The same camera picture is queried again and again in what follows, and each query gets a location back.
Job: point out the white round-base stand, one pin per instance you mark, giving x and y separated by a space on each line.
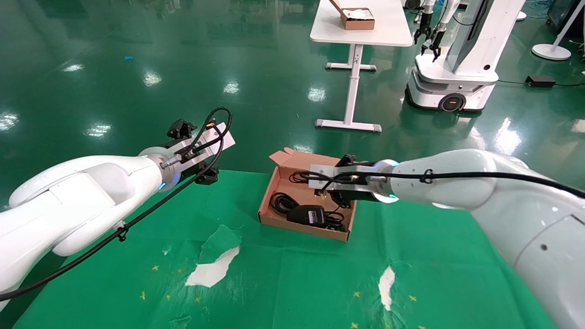
551 52

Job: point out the open brown cardboard box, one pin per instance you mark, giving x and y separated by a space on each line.
283 187

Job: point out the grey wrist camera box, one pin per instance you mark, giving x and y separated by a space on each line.
329 180
208 141

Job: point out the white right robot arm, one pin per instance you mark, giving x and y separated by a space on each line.
502 205

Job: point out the white table with pedestal legs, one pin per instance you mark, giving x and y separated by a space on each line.
388 32

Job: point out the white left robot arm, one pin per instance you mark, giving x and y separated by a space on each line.
73 205

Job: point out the black floor power brick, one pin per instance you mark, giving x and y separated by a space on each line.
540 82

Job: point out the white wheeled background robot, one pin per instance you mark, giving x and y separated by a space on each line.
461 73

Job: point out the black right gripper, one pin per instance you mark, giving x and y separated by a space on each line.
365 195

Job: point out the green table cloth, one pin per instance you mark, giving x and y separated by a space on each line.
297 283

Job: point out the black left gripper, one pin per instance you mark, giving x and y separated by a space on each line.
194 165

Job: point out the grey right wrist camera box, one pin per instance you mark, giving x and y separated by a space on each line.
329 180

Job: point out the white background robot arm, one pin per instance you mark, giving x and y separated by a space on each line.
436 43
423 32

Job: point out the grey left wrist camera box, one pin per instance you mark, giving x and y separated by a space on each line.
208 141

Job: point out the small filled cardboard box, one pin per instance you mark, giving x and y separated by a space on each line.
358 20

